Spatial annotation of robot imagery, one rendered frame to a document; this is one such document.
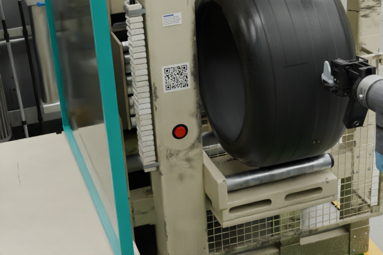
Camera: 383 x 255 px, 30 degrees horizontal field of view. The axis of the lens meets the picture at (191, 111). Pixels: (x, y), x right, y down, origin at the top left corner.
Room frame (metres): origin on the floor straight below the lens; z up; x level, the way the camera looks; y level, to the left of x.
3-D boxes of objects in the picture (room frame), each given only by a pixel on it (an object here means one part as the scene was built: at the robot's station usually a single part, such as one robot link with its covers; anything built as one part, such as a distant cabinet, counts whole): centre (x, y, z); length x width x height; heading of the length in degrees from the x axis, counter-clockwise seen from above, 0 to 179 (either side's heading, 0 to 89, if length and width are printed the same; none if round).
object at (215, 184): (1.85, -0.01, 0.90); 0.40 x 0.03 x 0.10; 17
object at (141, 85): (1.76, 0.13, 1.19); 0.05 x 0.04 x 0.48; 17
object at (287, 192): (1.77, -0.23, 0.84); 0.36 x 0.09 x 0.06; 107
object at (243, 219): (1.90, -0.18, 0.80); 0.37 x 0.36 x 0.02; 17
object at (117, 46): (2.20, 0.14, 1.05); 0.20 x 0.15 x 0.30; 107
